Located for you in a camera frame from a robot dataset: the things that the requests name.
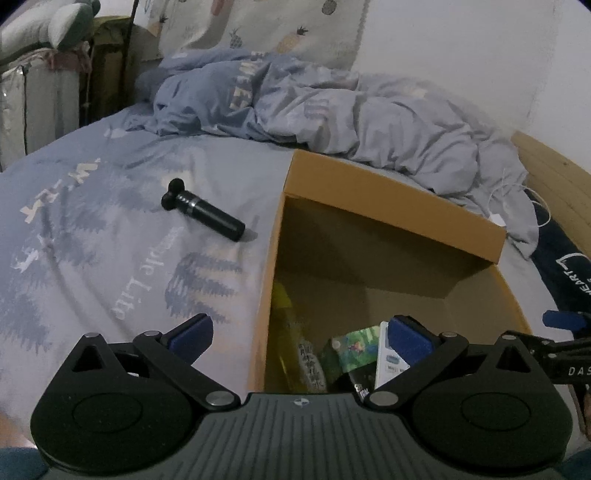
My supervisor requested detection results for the pineapple print wall cloth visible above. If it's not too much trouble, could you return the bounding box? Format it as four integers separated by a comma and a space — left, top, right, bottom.
143, 0, 375, 70

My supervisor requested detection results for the brown cardboard box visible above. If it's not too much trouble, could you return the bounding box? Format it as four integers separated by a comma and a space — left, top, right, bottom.
247, 148, 534, 395

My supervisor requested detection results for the navy printed pillow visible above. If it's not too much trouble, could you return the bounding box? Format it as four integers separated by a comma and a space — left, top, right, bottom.
526, 189, 591, 319

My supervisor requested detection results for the wooden headboard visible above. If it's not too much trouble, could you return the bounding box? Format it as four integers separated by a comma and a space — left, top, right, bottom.
510, 130, 591, 259

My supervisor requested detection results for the brown wooden cabinet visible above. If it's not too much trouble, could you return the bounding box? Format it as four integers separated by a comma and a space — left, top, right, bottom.
88, 16, 162, 127

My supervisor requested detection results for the grey green plush toy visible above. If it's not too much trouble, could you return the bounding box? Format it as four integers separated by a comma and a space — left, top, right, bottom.
0, 0, 102, 51

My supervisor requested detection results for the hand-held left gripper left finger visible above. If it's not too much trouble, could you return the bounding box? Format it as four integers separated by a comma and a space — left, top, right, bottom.
68, 314, 241, 413

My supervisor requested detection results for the green leaf-print tissue packet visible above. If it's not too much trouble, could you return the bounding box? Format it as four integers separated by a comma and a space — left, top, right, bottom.
321, 324, 384, 395

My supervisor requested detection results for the grey crumpled duvet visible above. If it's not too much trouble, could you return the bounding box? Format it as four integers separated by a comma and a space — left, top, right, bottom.
127, 46, 541, 261

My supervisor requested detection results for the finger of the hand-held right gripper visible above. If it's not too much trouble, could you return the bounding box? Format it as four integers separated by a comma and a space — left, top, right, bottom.
524, 335, 591, 360
542, 310, 591, 331

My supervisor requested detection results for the white quilted storage bag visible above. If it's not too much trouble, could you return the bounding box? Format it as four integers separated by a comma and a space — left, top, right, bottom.
0, 46, 88, 162

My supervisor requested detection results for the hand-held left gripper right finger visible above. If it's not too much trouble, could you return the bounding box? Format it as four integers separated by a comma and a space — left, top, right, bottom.
367, 315, 532, 409

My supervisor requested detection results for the yellow spray bottle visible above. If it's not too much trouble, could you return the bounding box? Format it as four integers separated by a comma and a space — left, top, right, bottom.
270, 281, 331, 395

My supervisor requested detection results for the white charging cable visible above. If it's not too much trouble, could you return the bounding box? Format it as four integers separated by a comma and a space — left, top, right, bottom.
487, 168, 552, 228

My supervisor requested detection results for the black handheld massager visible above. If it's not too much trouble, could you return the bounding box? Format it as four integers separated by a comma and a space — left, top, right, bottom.
161, 178, 246, 241

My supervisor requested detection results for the white remote control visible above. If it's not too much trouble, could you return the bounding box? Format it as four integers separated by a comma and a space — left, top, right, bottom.
374, 322, 411, 391

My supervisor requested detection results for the person's jeans leg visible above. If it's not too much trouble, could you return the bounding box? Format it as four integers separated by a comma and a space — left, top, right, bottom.
563, 455, 591, 480

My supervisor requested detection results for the person's right forearm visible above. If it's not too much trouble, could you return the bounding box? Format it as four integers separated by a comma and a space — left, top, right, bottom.
575, 384, 591, 439

